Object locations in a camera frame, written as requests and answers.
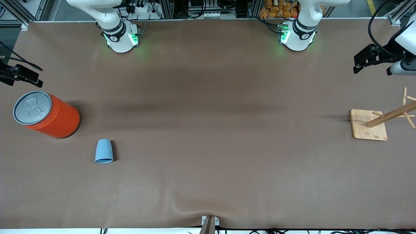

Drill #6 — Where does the aluminium frame post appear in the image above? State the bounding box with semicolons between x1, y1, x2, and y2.
0;0;49;27
388;0;416;27

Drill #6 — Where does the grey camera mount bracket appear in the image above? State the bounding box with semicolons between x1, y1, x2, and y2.
199;215;220;234

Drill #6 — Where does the orange can with silver lid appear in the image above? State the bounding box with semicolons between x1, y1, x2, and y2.
13;91;81;139

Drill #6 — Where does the light blue plastic cup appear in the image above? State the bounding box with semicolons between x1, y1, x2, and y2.
95;139;114;164

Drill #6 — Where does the wooden cup rack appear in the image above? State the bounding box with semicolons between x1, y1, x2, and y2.
349;87;416;141

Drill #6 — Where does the brown table mat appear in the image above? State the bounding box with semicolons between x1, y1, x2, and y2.
0;19;416;230

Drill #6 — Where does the pile of orange packets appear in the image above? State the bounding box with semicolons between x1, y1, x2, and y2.
259;0;299;19

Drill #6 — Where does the white power strip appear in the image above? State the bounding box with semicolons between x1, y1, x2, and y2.
189;11;237;20

